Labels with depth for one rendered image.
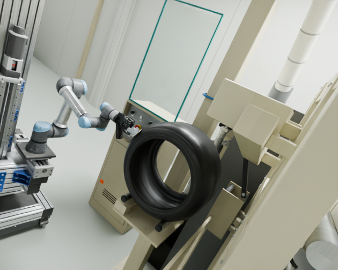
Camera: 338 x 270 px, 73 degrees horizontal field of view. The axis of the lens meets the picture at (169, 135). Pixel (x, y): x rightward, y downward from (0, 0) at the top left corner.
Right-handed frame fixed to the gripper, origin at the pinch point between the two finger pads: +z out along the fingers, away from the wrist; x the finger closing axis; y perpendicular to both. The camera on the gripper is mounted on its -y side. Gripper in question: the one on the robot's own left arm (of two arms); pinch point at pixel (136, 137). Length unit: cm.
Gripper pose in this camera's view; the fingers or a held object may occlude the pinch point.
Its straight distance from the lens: 149.3
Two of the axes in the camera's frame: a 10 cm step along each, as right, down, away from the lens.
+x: 4.9, -0.7, 8.7
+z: 7.3, 5.8, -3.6
